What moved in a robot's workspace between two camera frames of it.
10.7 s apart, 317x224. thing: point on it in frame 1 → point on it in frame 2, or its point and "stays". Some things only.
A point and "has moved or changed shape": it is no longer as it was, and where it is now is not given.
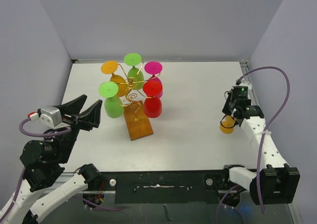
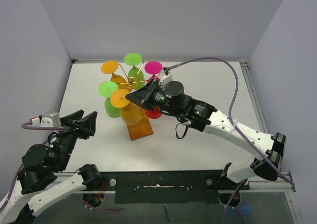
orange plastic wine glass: [227, 124] has moved or changed shape
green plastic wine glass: [113, 105] stays
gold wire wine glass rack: [137, 122] stays
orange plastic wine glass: [110, 67] stays
